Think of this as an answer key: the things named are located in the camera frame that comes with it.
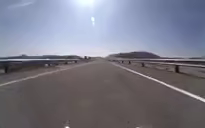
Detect dark hill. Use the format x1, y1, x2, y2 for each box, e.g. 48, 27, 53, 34
106, 51, 162, 60

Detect grey road shoulder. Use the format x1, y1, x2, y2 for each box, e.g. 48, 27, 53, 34
114, 60, 205, 103

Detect white painted edge line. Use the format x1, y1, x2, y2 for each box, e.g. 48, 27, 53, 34
107, 60, 205, 108
0, 60, 94, 90

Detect low dark hills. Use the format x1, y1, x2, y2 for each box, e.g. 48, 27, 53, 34
0, 54, 83, 61

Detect grey asphalt road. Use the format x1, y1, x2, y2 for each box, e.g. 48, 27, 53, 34
0, 58, 205, 128

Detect metal guardrail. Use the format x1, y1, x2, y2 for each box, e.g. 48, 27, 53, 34
110, 58, 205, 74
0, 58, 83, 74

